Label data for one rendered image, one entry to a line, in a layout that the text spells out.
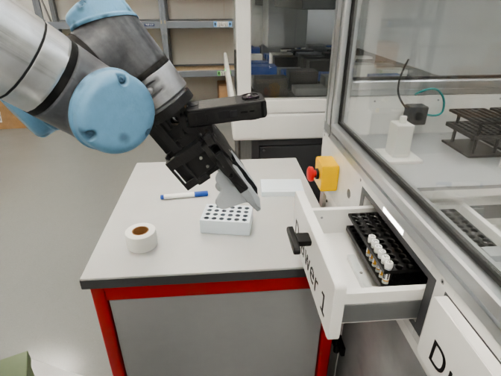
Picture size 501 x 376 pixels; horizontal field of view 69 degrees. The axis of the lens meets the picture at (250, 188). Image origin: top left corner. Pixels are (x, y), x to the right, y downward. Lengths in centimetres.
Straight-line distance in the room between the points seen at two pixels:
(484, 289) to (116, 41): 52
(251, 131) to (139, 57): 94
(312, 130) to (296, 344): 78
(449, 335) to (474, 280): 8
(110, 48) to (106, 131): 17
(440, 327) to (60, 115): 50
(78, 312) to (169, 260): 114
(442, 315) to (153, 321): 63
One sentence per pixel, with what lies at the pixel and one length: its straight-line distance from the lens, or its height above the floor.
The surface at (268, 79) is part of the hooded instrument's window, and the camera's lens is 137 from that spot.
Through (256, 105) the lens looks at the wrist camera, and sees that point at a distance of 52.
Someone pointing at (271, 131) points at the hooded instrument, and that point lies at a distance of 140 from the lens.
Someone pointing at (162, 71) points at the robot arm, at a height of 120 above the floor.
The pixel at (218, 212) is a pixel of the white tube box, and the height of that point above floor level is 80.
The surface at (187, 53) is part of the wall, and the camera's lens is 471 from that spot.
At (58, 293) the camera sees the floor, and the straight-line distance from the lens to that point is 209.
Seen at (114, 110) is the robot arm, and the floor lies 119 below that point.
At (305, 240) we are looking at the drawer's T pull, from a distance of 64.
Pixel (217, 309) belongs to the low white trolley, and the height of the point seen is 64.
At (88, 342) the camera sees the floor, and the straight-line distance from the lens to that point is 180.
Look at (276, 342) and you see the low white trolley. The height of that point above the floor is 51.
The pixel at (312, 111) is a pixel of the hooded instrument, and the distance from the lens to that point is 141.
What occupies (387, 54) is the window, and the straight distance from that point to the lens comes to 76.
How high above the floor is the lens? 128
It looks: 27 degrees down
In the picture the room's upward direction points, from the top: straight up
